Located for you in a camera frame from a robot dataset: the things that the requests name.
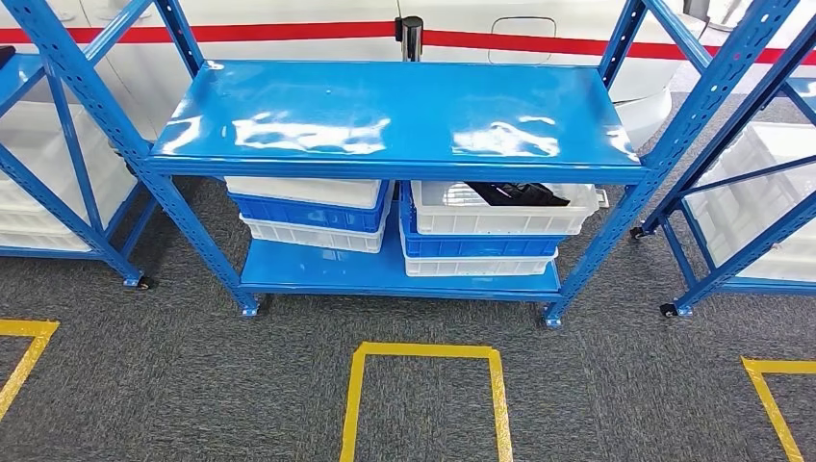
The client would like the yellow floor tape square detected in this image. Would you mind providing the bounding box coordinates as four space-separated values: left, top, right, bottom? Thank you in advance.
0 319 60 423
339 342 515 462
741 358 816 462

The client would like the chrome stanchion post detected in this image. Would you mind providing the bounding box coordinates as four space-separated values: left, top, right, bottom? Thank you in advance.
394 15 425 64

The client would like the black item in crate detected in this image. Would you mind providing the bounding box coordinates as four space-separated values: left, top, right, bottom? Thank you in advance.
464 181 572 208

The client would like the red barrier belt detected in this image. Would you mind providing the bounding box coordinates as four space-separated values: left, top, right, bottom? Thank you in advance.
0 20 397 46
421 28 816 66

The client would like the white car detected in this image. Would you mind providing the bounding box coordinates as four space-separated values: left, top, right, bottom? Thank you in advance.
0 0 816 151

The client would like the blue metal shelf rack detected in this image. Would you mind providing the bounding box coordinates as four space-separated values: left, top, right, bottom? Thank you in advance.
0 54 158 292
629 18 816 319
3 0 804 329

